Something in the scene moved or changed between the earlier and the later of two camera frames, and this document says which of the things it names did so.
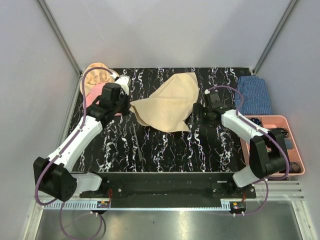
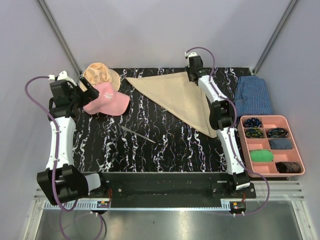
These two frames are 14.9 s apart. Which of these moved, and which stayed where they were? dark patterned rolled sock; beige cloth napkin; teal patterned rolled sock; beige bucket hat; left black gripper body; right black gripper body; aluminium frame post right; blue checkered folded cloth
Moved: right black gripper body; left black gripper body; beige cloth napkin
Stayed: aluminium frame post right; blue checkered folded cloth; dark patterned rolled sock; beige bucket hat; teal patterned rolled sock
